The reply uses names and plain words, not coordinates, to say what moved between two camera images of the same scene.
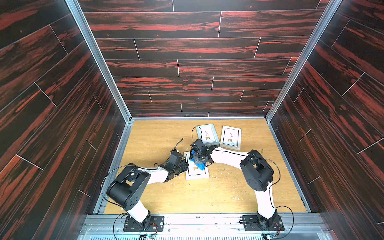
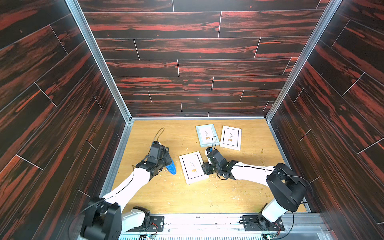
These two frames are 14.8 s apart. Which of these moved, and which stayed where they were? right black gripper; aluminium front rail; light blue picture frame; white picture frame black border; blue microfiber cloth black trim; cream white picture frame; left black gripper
Moved: blue microfiber cloth black trim; left black gripper; right black gripper
Stayed: light blue picture frame; cream white picture frame; aluminium front rail; white picture frame black border
